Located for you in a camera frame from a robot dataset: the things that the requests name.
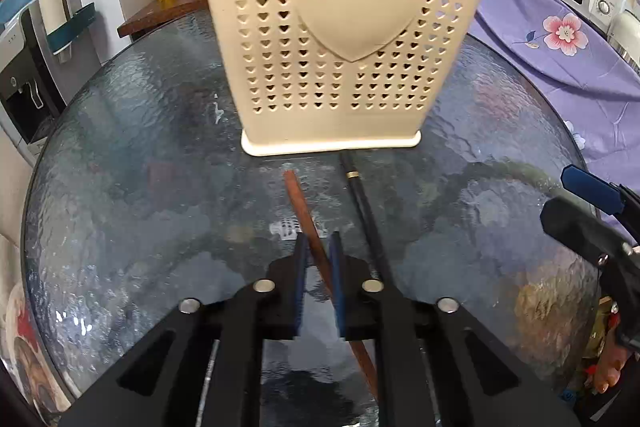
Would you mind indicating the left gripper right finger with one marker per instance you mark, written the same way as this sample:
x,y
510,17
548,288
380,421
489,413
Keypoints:
x,y
436,364

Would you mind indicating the cream plastic utensil holder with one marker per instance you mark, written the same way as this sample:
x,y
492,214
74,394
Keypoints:
x,y
311,76

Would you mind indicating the water dispenser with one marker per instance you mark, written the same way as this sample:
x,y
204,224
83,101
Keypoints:
x,y
47,56

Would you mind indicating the person's hand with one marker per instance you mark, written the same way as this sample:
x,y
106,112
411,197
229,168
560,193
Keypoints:
x,y
604,358

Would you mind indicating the wooden counter shelf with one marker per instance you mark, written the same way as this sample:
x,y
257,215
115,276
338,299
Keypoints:
x,y
156,14

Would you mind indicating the long brown wooden chopstick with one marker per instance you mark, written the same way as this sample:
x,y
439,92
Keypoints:
x,y
321,260

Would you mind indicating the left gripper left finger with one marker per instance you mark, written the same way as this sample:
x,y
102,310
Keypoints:
x,y
201,364

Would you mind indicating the purple floral cloth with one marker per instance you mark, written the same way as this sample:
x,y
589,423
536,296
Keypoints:
x,y
587,83

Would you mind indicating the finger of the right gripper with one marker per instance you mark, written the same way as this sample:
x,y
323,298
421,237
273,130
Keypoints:
x,y
614,200
584,234

